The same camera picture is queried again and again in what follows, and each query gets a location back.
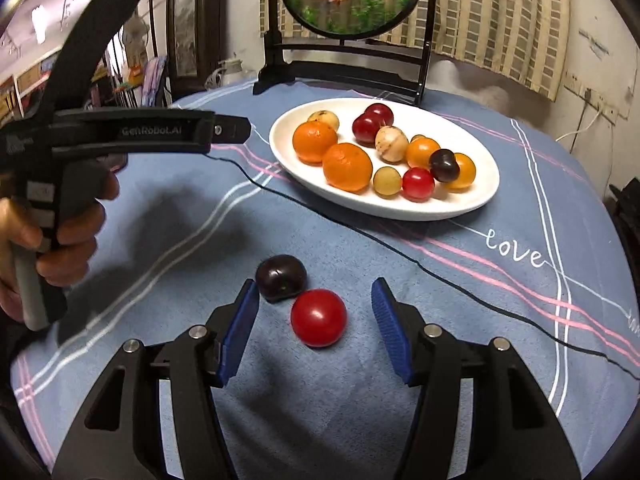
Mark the spotted yellow fruit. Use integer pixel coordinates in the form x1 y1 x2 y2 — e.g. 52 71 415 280
308 110 340 131

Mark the pale purple-streaked fruit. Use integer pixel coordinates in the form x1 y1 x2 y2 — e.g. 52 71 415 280
375 126 409 164

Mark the small yellow-green fruit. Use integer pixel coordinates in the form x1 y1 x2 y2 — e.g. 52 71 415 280
372 166 402 197

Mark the small orange mandarin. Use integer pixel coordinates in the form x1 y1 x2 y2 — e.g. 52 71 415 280
405 138 440 169

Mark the small red tomato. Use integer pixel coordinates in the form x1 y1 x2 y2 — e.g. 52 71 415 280
401 167 435 202

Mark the small red plum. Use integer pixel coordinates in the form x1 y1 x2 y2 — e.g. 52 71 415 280
290 288 347 348

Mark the dark purple plum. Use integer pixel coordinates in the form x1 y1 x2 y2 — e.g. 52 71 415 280
428 148 460 183

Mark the yellow-orange fruit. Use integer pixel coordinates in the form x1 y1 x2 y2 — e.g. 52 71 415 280
445 153 476 192

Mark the left hand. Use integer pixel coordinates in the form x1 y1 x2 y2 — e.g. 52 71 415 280
0 171 122 323

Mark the white kettle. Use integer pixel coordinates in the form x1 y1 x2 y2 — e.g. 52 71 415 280
205 58 252 90

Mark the dark wooden framed cabinet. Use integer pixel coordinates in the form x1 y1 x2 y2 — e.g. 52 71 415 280
166 0 227 101

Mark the round goldfish screen stand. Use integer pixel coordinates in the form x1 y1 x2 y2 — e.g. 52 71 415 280
253 0 436 105

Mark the blue checked tablecloth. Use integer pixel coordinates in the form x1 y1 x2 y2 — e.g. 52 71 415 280
10 83 639 479

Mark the white oval plate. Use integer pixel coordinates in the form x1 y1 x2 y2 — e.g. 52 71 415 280
269 98 500 221

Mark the wall power strip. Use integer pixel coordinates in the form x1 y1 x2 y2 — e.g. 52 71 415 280
563 72 630 126

